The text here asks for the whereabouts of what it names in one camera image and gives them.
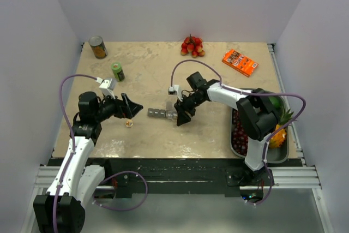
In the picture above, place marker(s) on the bunch of red lychee fruits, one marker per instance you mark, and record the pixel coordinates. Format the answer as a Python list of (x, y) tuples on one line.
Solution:
[(192, 45)]

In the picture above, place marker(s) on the tin can with dark label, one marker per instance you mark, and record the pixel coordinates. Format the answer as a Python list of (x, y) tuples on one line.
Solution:
[(98, 47)]

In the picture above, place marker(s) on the grey fruit tray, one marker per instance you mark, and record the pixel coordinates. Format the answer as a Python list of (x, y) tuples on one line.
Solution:
[(274, 155)]

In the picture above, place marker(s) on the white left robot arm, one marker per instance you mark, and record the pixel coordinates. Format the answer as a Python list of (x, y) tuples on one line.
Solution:
[(62, 207)]

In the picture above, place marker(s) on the green avocado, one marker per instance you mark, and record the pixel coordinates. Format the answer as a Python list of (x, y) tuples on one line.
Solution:
[(276, 101)]

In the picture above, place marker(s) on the orange cardboard box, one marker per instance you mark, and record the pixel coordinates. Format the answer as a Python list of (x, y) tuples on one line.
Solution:
[(240, 62)]

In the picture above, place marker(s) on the pineapple toy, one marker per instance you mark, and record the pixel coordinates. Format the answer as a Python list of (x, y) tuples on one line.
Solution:
[(278, 139)]

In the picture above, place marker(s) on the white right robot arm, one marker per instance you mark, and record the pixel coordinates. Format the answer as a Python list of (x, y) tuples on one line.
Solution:
[(258, 115)]

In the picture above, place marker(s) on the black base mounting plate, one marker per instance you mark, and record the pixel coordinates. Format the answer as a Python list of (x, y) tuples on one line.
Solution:
[(181, 176)]

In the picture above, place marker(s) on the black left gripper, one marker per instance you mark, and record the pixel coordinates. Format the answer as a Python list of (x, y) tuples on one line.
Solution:
[(131, 108)]

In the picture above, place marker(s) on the green cylindrical container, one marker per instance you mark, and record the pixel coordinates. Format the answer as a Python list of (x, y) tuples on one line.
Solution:
[(117, 70)]

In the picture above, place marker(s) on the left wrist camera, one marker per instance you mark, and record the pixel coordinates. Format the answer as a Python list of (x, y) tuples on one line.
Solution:
[(107, 86)]

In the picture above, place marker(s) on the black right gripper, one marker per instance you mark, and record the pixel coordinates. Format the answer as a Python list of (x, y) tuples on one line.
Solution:
[(182, 111)]

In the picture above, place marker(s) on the pill bottle cap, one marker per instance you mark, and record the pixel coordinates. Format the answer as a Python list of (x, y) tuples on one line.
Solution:
[(129, 123)]

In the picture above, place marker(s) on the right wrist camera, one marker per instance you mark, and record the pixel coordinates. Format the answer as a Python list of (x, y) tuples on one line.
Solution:
[(176, 90)]

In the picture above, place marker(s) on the dark red grape bunch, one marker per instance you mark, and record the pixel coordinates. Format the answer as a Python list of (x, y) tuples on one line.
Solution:
[(239, 136)]

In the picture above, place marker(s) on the grey weekly pill organizer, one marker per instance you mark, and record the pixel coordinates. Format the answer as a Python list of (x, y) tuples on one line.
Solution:
[(159, 113)]

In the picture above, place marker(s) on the aluminium frame rail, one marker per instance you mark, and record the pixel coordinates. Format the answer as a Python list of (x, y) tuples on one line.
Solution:
[(305, 177)]

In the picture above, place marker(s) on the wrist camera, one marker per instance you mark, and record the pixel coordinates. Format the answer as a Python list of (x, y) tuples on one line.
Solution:
[(176, 90), (107, 86)]

